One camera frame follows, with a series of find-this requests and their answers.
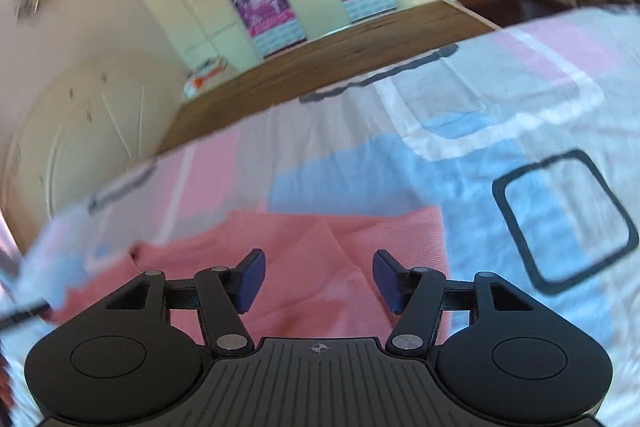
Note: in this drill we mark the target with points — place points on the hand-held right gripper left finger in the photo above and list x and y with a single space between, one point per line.
250 279

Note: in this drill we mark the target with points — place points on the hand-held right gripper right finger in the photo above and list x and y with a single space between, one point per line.
387 279

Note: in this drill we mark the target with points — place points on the pink long-sleeve sweater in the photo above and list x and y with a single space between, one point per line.
310 267

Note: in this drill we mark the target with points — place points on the bed with patterned sheet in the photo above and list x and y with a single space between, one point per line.
500 117

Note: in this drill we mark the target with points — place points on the cream arched headboard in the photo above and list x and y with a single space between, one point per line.
75 142

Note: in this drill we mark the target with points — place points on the wooden bed platform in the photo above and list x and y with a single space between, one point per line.
325 57

